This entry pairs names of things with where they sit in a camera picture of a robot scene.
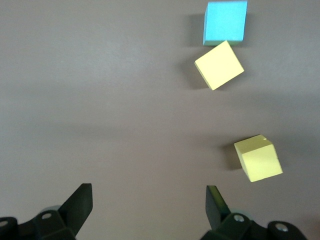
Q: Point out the blue foam cube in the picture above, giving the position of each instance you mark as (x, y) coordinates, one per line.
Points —
(225, 22)

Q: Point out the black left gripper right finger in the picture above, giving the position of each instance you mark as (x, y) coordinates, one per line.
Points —
(235, 227)

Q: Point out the yellow foam cube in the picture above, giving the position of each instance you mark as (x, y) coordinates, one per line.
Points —
(218, 65)
(260, 160)

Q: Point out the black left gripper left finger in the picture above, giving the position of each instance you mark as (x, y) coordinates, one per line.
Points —
(62, 222)

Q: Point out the brown table mat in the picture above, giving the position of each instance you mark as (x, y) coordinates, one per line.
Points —
(100, 100)

